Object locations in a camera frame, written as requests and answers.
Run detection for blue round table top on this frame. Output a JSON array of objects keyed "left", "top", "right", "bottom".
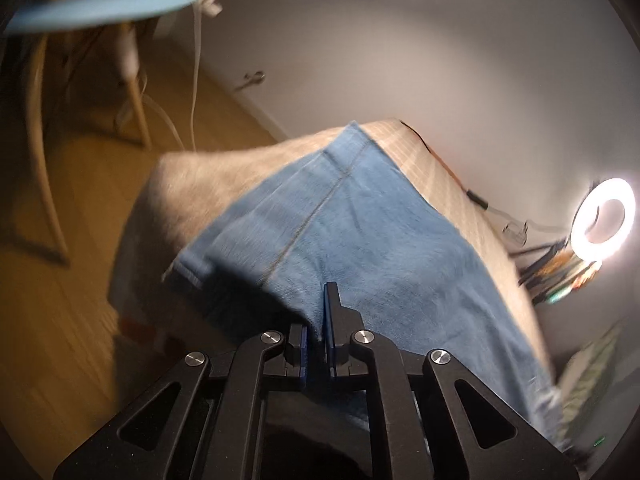
[{"left": 5, "top": 0, "right": 198, "bottom": 36}]

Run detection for black cable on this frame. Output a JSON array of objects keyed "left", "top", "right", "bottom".
[{"left": 400, "top": 120, "right": 488, "bottom": 208}]

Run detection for white ring light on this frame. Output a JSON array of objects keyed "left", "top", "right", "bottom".
[{"left": 571, "top": 177, "right": 640, "bottom": 262}]

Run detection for blue denim pants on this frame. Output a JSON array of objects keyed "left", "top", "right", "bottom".
[{"left": 162, "top": 120, "right": 568, "bottom": 448}]

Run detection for curved wooden chair leg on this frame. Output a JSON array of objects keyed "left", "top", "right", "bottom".
[{"left": 25, "top": 35, "right": 71, "bottom": 266}]

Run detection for black tripod legs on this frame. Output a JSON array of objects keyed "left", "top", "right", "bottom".
[{"left": 517, "top": 240, "right": 571, "bottom": 306}]

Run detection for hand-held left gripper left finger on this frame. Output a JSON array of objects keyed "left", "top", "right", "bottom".
[{"left": 52, "top": 324, "right": 308, "bottom": 480}]

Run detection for white cable with plug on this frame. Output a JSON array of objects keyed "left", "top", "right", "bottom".
[{"left": 487, "top": 205, "right": 571, "bottom": 247}]

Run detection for white green leaf pillow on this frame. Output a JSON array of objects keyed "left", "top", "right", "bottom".
[{"left": 555, "top": 320, "right": 623, "bottom": 441}]

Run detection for colourful patterned cloth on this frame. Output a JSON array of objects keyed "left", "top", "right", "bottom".
[{"left": 531, "top": 250, "right": 603, "bottom": 306}]

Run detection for straight wooden table leg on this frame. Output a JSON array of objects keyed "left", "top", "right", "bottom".
[{"left": 117, "top": 20, "right": 153, "bottom": 150}]

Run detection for white charger cable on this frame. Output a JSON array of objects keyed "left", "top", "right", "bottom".
[{"left": 184, "top": 0, "right": 246, "bottom": 152}]

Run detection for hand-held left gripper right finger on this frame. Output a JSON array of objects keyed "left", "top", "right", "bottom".
[{"left": 322, "top": 281, "right": 581, "bottom": 480}]

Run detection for beige plaid blanket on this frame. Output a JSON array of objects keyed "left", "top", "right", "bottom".
[{"left": 106, "top": 117, "right": 556, "bottom": 391}]

